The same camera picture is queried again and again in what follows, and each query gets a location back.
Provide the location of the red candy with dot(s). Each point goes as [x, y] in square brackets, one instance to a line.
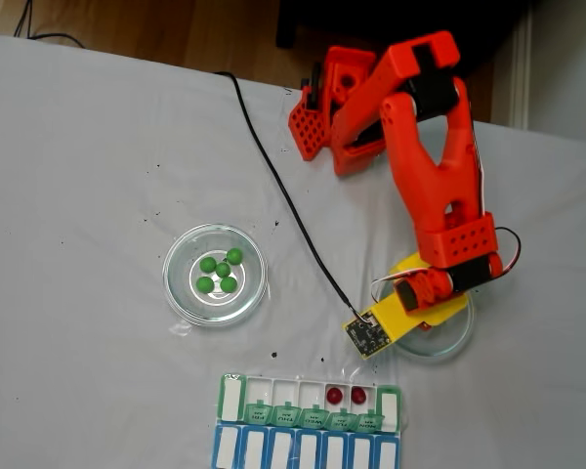
[334, 395]
[358, 395]

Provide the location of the orange perforated holder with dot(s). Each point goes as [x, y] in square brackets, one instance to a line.
[307, 128]

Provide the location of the dark wooden furniture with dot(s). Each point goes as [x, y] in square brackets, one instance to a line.
[493, 24]

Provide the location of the green candy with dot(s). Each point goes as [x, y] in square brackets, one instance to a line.
[234, 255]
[223, 269]
[228, 284]
[208, 264]
[204, 284]

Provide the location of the white door trim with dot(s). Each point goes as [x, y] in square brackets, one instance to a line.
[520, 73]

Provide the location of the white tablecloth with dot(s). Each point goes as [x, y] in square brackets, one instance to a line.
[78, 195]

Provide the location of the weekly pill organizer box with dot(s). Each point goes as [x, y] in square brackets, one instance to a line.
[283, 391]

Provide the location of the camera board in yellow mount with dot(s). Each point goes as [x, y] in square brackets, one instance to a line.
[368, 337]

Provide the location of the clear glass dish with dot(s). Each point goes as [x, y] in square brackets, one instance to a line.
[434, 349]
[180, 293]

